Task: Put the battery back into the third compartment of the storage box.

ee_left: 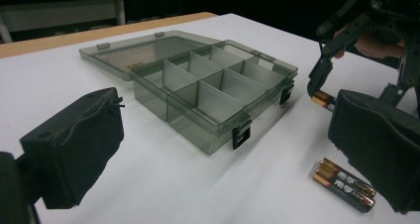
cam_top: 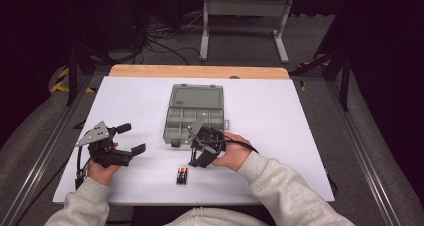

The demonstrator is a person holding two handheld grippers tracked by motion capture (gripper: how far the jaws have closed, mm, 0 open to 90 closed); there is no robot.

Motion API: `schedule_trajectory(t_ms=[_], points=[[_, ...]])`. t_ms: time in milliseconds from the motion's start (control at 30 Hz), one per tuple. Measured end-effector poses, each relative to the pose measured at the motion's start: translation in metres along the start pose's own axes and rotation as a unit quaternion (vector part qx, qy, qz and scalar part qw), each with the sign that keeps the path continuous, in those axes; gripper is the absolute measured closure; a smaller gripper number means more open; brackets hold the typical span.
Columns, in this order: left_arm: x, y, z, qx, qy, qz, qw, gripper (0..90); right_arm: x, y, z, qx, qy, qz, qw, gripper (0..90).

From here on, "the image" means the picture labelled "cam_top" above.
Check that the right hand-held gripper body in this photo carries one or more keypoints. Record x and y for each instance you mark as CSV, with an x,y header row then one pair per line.
x,y
210,141

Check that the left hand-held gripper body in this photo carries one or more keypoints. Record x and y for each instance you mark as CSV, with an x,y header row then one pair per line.
x,y
100,149

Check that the grey compartment storage box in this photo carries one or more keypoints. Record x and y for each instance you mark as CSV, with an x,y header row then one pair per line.
x,y
195,97

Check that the person's left hand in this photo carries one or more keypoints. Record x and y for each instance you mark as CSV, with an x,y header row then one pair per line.
x,y
101,176

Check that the person's right hand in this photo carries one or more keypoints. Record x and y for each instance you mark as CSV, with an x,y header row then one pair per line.
x,y
235,154

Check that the white table board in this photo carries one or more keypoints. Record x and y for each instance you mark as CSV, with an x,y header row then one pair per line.
x,y
133,99

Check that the person's grey hoodie torso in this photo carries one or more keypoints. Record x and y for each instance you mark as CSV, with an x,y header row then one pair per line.
x,y
213,218

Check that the dark table grommet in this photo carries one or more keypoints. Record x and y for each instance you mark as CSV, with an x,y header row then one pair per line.
x,y
234,77

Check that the black tripod stand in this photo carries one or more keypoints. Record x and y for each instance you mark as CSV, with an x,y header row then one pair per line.
x,y
71,76
345,86

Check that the yellow black floor tape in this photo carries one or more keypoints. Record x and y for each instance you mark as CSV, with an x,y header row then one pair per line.
x,y
303,85
58,86

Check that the white metal stand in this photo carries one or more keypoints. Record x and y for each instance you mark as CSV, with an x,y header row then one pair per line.
x,y
246,6

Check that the aluminium floor rail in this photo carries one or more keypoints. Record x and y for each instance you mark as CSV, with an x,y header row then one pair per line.
x,y
43,152
363,152

